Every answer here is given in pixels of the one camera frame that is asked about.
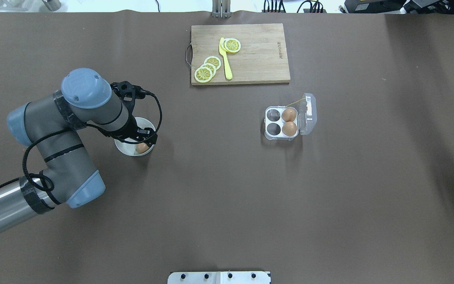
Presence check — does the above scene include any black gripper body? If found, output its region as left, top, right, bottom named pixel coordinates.
left=125, top=125, right=158, bottom=147

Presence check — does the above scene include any brown egg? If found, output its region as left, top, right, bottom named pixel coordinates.
left=282, top=121, right=298, bottom=137
left=281, top=108, right=297, bottom=122
left=135, top=143, right=150, bottom=155

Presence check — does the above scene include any clear plastic egg box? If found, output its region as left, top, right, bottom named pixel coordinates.
left=263, top=93, right=318, bottom=141

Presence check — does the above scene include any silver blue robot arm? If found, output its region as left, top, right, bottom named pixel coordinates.
left=0, top=68, right=159, bottom=233

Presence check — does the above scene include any white ceramic bowl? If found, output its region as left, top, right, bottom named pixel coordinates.
left=115, top=117, right=155, bottom=157

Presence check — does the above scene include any lemon slice front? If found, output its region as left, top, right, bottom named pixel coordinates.
left=194, top=66, right=216, bottom=83

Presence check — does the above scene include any lemon slice middle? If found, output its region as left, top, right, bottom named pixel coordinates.
left=204, top=56, right=221, bottom=70

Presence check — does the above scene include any yellow plastic knife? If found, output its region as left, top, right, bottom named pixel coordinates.
left=218, top=37, right=233, bottom=80

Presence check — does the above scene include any lemon slice near knife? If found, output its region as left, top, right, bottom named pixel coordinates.
left=222, top=38, right=241, bottom=53

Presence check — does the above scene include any wooden cutting board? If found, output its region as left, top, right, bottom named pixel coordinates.
left=191, top=23, right=290, bottom=86

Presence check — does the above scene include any white mounting plate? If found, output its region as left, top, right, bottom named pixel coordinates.
left=167, top=271, right=272, bottom=284

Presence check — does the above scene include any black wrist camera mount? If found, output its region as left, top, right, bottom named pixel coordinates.
left=110, top=81, right=154, bottom=100

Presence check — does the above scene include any aluminium frame post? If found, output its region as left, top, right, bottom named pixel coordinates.
left=211, top=0, right=232, bottom=19

